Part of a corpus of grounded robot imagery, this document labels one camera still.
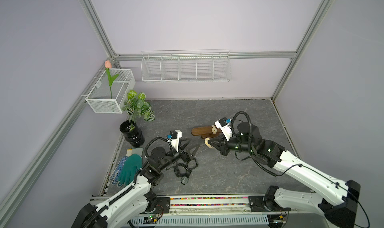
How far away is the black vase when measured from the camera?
33.9 inches

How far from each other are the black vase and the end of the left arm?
308 millimetres

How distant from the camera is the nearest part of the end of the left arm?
58 centimetres
